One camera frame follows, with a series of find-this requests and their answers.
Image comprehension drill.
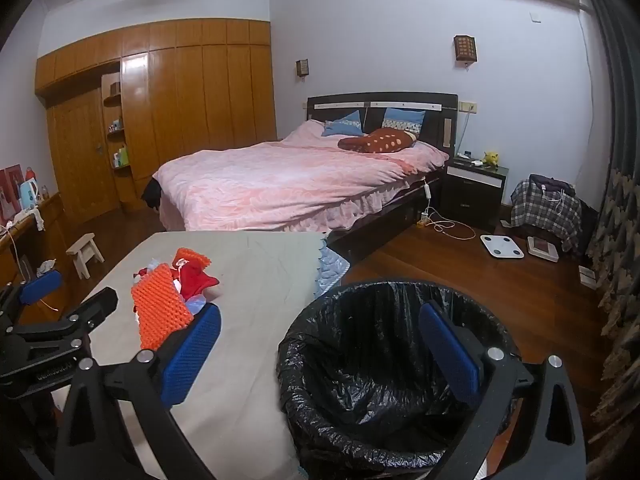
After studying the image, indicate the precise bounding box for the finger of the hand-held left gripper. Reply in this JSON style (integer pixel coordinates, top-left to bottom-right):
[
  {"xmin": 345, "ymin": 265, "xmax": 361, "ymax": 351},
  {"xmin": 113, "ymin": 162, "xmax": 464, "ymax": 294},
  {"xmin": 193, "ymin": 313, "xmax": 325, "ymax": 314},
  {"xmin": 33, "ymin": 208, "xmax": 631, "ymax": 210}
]
[
  {"xmin": 0, "ymin": 270, "xmax": 64, "ymax": 328},
  {"xmin": 10, "ymin": 287, "xmax": 119, "ymax": 361}
]

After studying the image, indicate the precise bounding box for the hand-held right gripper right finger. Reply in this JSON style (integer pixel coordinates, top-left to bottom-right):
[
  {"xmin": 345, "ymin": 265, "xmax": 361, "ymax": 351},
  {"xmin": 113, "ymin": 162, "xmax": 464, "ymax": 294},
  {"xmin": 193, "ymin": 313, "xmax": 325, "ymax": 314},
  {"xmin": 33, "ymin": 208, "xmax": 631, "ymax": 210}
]
[{"xmin": 419, "ymin": 300, "xmax": 587, "ymax": 480}]

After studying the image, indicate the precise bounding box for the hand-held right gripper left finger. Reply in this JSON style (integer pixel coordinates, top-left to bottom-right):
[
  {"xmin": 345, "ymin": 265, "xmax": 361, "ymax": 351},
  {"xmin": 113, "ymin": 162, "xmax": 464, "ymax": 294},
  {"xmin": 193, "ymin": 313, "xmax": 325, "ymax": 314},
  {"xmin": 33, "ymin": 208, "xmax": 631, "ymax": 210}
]
[{"xmin": 54, "ymin": 304, "xmax": 222, "ymax": 480}]

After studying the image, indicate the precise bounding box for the large orange foam net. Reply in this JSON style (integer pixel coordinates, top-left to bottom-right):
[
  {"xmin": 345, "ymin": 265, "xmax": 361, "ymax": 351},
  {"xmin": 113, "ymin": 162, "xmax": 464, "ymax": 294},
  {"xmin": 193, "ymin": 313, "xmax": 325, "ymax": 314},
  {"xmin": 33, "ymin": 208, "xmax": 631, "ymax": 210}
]
[{"xmin": 131, "ymin": 264, "xmax": 194, "ymax": 351}]

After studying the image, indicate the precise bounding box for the bin with black bag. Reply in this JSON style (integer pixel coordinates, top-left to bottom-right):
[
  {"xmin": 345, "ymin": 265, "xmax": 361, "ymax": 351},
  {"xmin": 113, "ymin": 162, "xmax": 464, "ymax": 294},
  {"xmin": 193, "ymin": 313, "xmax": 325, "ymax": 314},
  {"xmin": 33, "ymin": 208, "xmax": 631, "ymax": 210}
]
[{"xmin": 276, "ymin": 280, "xmax": 523, "ymax": 480}]

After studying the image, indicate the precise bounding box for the red and white fabric hat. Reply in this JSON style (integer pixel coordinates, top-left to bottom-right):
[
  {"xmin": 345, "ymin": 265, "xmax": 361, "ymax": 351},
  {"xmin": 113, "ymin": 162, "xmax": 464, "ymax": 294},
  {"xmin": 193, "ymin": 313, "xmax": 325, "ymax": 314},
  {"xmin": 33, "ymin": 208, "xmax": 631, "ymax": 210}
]
[{"xmin": 172, "ymin": 260, "xmax": 221, "ymax": 302}]

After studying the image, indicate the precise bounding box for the small orange foam net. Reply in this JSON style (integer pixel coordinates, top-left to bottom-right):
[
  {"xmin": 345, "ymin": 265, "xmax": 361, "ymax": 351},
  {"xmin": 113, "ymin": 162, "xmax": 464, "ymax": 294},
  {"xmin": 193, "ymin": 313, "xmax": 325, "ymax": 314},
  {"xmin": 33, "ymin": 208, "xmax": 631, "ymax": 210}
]
[{"xmin": 173, "ymin": 247, "xmax": 210, "ymax": 274}]

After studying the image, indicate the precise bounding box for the small white stool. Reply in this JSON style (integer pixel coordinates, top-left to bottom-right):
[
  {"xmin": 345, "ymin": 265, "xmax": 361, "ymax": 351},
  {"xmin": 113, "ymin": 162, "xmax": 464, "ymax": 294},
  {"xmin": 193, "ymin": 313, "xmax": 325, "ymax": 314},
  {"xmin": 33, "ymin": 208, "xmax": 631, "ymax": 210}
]
[{"xmin": 66, "ymin": 233, "xmax": 106, "ymax": 280}]

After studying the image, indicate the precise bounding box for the wooden dresser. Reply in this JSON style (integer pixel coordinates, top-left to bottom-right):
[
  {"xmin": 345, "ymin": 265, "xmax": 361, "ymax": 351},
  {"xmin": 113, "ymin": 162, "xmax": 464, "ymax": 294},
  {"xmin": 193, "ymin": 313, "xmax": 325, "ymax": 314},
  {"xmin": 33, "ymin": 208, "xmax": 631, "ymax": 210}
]
[{"xmin": 0, "ymin": 192, "xmax": 66, "ymax": 283}]

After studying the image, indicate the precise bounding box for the beige table cloth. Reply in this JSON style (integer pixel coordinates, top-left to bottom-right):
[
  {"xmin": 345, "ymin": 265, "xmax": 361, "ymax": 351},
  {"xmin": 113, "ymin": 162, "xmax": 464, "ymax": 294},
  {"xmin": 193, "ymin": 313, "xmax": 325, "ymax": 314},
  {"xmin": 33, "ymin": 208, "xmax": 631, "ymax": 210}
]
[{"xmin": 62, "ymin": 231, "xmax": 329, "ymax": 480}]

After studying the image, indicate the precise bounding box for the white bathroom scale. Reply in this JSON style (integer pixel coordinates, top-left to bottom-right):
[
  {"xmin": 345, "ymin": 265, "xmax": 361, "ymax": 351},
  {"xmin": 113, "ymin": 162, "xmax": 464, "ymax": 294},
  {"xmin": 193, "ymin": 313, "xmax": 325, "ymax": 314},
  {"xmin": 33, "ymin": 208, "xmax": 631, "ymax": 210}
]
[{"xmin": 480, "ymin": 234, "xmax": 525, "ymax": 260}]

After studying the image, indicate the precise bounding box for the black cloth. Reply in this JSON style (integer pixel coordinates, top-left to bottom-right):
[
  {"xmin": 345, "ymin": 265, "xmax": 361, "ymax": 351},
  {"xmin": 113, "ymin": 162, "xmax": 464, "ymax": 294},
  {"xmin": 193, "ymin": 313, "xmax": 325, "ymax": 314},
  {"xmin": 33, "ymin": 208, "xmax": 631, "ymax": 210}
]
[{"xmin": 141, "ymin": 177, "xmax": 164, "ymax": 211}]

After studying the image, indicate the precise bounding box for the scale with dark centre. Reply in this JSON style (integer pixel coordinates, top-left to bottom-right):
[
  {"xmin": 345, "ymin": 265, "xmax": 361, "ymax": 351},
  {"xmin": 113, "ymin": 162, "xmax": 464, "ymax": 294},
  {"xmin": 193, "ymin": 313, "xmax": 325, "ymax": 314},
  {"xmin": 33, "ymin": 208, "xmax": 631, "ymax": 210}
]
[{"xmin": 526, "ymin": 236, "xmax": 560, "ymax": 263}]

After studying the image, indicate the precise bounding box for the blue quilted cloth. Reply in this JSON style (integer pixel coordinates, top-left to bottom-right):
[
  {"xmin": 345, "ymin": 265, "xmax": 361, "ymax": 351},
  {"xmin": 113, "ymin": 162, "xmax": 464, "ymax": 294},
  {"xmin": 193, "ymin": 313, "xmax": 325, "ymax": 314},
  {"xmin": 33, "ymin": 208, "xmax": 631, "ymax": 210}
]
[{"xmin": 312, "ymin": 240, "xmax": 351, "ymax": 299}]

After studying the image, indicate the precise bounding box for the dark nightstand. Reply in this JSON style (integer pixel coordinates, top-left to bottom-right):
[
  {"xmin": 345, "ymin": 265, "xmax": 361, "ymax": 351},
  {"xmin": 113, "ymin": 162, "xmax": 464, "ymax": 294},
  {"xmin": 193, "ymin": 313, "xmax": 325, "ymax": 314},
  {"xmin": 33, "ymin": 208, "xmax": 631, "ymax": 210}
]
[{"xmin": 440, "ymin": 156, "xmax": 510, "ymax": 234}]

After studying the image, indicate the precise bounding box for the plaid cloth on chair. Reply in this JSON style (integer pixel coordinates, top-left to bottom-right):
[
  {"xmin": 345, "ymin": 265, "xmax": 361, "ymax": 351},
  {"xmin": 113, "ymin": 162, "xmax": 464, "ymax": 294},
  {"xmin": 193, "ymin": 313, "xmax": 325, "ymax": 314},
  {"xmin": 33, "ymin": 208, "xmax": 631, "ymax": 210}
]
[{"xmin": 510, "ymin": 179, "xmax": 584, "ymax": 254}]

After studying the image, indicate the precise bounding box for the pink blanket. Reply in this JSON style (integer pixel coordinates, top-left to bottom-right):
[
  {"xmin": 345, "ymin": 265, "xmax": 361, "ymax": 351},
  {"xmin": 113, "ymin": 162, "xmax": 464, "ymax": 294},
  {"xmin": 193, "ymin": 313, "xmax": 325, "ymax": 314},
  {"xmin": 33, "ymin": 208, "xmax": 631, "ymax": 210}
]
[{"xmin": 152, "ymin": 120, "xmax": 451, "ymax": 234}]

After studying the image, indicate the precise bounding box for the dark purple garment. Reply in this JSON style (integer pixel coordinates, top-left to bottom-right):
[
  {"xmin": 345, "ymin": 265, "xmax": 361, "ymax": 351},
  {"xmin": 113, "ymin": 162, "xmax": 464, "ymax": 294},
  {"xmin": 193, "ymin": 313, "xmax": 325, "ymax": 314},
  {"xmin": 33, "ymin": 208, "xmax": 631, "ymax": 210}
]
[{"xmin": 529, "ymin": 174, "xmax": 576, "ymax": 196}]

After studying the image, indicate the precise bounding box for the red dotted pillow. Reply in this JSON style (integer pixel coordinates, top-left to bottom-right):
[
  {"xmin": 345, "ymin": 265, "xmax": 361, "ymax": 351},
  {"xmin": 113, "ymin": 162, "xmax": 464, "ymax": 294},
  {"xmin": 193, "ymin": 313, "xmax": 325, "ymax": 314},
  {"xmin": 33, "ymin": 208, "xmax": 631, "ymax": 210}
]
[{"xmin": 337, "ymin": 128, "xmax": 419, "ymax": 154}]

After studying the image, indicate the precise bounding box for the patterned grey curtain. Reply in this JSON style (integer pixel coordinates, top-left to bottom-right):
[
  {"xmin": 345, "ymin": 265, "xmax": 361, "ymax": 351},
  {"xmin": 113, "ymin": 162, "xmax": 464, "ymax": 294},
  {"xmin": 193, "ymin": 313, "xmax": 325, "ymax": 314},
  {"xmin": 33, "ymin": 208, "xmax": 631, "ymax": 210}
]
[{"xmin": 575, "ymin": 0, "xmax": 640, "ymax": 463}]

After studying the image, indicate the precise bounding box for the wooden wardrobe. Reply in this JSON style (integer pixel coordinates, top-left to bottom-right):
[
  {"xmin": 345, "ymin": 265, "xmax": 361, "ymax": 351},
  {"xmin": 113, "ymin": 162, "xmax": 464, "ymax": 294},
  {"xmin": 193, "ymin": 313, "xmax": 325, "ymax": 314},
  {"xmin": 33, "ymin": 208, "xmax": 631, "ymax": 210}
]
[{"xmin": 35, "ymin": 18, "xmax": 279, "ymax": 224}]

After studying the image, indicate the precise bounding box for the blue patterned pillow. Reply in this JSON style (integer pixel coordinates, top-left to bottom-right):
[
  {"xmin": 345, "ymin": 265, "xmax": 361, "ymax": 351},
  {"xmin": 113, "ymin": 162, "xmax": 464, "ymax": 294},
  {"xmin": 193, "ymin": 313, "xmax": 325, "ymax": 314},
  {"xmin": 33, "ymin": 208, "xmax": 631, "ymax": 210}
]
[{"xmin": 382, "ymin": 108, "xmax": 426, "ymax": 136}]

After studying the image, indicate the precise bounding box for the dark wooden bed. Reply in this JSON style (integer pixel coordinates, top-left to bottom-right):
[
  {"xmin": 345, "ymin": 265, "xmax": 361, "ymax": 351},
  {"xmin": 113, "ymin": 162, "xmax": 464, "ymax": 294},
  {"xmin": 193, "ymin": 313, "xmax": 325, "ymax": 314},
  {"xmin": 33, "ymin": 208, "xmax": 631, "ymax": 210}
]
[{"xmin": 150, "ymin": 92, "xmax": 460, "ymax": 263}]

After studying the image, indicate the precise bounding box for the red photo frame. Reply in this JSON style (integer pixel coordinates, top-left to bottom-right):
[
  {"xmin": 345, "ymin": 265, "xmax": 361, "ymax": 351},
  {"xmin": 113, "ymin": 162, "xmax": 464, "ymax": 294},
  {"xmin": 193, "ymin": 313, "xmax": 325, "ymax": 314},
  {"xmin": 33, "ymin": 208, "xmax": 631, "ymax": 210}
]
[{"xmin": 0, "ymin": 164, "xmax": 24, "ymax": 222}]

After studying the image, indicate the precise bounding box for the white cable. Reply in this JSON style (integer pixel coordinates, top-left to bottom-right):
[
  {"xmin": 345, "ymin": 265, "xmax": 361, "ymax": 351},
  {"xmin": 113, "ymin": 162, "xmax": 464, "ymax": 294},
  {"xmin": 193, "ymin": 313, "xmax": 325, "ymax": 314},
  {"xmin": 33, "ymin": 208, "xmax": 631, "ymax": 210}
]
[{"xmin": 425, "ymin": 206, "xmax": 476, "ymax": 241}]

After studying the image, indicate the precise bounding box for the large wooden wall lamp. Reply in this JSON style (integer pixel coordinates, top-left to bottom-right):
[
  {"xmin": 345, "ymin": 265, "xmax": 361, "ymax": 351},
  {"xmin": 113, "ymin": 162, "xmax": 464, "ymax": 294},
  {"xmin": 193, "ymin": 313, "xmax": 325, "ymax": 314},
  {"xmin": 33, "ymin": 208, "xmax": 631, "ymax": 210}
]
[{"xmin": 454, "ymin": 35, "xmax": 478, "ymax": 66}]

